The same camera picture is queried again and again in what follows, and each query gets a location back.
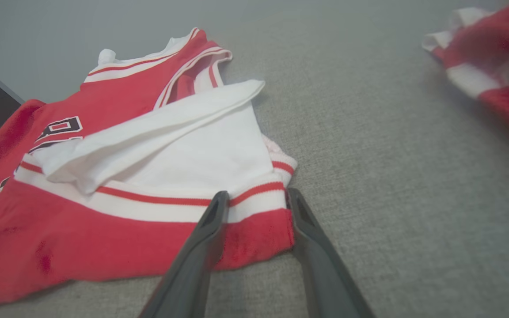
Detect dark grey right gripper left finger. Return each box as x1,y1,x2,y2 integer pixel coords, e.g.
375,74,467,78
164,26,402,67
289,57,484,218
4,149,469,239
137,190,231,318

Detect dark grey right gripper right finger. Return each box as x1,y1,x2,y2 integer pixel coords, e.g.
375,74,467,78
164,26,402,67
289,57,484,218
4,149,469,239
286,188,376,318

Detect red and white basketball jersey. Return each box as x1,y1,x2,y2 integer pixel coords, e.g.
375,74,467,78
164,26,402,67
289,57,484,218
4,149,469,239
0,27,299,312

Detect red Bulls basketball shorts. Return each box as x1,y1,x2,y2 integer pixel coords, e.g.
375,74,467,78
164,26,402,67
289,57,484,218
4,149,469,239
421,0,509,151

